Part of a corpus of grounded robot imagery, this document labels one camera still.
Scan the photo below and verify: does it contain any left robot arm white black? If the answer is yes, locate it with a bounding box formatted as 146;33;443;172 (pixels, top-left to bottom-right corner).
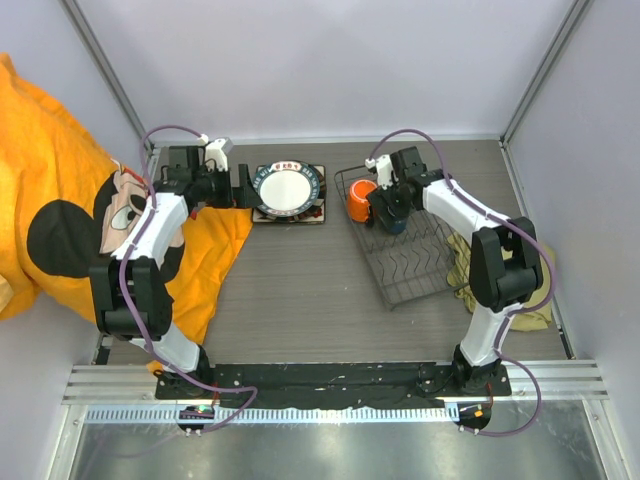
89;164;262;399

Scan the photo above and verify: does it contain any black wire dish rack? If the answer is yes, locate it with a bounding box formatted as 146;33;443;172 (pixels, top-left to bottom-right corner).
333;167;474;312

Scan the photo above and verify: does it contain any orange mug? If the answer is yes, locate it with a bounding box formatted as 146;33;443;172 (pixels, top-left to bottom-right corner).
347;179;377;223

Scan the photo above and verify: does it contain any slotted white cable duct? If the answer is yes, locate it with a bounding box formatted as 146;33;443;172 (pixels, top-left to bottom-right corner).
85;403;459;425

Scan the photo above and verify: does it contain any orange cartoon mouse cloth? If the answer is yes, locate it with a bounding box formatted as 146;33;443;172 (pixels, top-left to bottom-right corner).
1;54;252;348

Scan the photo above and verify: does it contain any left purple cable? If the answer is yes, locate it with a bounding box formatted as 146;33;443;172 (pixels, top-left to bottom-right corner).
118;123;259;435

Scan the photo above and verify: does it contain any aluminium frame post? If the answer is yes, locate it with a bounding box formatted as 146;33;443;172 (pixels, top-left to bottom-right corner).
500;0;593;148
59;0;146;157

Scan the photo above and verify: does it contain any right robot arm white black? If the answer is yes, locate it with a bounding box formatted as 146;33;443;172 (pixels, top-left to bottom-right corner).
364;147;543;395

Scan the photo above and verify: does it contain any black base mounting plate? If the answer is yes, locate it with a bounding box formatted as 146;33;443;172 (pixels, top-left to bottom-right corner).
153;362;512;410

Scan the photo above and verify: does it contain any left aluminium frame post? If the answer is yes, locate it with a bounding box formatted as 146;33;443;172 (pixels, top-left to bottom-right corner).
59;0;146;157

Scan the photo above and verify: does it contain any square floral plate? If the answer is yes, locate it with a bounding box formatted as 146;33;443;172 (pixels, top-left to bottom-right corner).
250;164;327;225

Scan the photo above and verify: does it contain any brown rimmed round plate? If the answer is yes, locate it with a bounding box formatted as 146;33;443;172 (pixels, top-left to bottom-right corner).
252;162;329;221

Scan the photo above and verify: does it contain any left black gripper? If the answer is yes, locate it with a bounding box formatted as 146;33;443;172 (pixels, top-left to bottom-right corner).
193;165;262;210

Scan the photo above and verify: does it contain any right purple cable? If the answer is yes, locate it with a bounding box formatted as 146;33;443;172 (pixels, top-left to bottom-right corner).
369;128;557;439

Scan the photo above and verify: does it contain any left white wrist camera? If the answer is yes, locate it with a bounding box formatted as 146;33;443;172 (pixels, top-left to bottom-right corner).
203;137;233;172

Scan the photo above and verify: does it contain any purple cable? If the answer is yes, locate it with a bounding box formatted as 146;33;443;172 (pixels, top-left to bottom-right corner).
369;128;557;439
118;123;259;435

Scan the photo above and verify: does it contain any green rimmed white plate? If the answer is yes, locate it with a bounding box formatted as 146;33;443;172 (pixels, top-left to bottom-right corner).
252;159;320;219

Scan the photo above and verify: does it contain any olive green cloth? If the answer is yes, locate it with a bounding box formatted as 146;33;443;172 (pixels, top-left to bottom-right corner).
446;232;556;332

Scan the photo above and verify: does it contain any small blue cup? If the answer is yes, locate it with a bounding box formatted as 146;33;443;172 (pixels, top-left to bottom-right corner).
384;212;408;235

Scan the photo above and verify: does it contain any right aluminium frame post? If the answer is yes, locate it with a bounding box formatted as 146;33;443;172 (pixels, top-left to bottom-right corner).
500;0;593;148

